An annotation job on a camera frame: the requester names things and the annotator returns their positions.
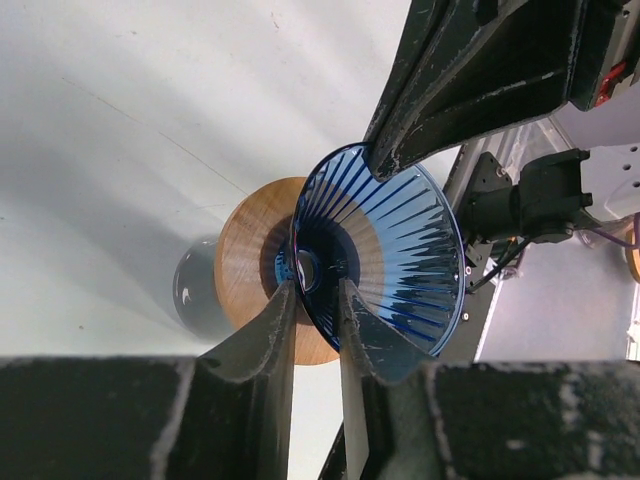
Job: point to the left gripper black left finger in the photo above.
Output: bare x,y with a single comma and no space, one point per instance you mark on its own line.
225,414

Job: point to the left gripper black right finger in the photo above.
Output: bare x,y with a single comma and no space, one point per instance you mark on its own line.
407,415

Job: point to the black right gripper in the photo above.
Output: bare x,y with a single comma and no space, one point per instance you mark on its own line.
608,53

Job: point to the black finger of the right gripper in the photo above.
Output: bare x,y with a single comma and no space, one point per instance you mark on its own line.
466,69

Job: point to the glass beaker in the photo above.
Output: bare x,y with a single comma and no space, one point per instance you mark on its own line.
194,293

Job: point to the blue glass dripper cone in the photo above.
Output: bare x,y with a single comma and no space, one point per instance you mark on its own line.
397,240

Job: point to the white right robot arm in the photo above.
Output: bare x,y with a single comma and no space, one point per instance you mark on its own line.
551,200

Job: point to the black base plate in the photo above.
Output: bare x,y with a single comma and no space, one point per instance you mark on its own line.
471,173

